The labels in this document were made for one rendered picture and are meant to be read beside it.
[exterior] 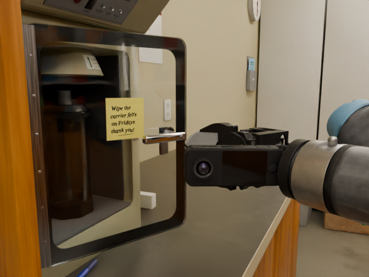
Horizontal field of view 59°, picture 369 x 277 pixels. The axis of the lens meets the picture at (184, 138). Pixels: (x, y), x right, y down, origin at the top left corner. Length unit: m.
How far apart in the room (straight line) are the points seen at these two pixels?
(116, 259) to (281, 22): 3.11
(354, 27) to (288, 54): 0.61
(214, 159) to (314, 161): 0.11
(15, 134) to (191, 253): 0.45
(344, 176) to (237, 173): 0.11
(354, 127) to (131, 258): 0.49
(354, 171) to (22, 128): 0.38
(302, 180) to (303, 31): 3.18
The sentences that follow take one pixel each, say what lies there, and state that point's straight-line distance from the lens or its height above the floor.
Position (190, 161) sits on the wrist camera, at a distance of 0.37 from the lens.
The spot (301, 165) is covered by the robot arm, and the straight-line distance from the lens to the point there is 0.36.
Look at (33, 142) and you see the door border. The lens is 0.56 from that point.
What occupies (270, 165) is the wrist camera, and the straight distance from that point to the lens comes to 0.39.
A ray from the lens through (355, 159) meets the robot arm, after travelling 0.34.
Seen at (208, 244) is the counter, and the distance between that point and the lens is 0.78.
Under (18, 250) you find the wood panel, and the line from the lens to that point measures 0.49.
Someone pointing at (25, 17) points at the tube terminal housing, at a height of 1.40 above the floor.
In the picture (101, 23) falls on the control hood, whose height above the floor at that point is 1.41.
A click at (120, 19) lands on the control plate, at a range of 0.69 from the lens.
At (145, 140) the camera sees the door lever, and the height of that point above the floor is 1.20.
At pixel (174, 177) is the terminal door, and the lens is 0.69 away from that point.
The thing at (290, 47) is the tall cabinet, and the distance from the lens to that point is 3.50.
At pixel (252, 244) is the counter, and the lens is 0.79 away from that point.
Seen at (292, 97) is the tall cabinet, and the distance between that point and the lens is 3.48.
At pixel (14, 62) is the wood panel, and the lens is 0.45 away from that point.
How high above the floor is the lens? 1.30
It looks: 9 degrees down
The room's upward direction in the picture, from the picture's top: straight up
